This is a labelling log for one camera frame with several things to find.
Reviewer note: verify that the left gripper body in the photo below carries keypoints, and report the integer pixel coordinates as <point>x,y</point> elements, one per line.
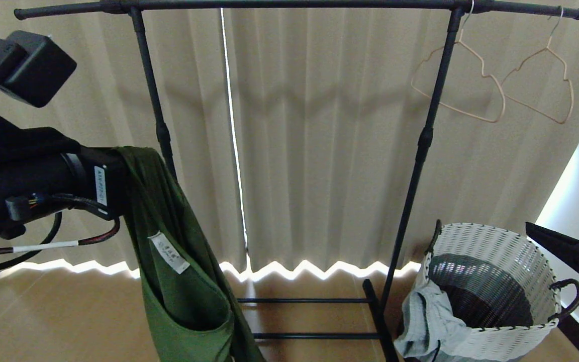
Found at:
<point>33,181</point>

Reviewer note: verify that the white laundry basket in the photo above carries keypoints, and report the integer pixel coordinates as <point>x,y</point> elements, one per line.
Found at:
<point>495,241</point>

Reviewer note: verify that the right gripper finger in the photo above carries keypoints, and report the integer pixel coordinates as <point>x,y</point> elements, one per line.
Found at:
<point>571,249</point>

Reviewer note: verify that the pale grey shorts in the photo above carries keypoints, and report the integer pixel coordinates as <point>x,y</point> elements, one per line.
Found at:
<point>430,322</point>

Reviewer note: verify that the pink clothes hanger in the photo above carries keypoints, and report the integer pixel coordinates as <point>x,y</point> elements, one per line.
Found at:
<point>471,51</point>
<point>532,108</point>

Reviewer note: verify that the green printed t-shirt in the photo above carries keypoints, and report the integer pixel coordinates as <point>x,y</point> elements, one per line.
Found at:
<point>179,301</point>

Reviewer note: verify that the black clothes rack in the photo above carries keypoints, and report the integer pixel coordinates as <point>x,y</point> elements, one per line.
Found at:
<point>424,143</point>

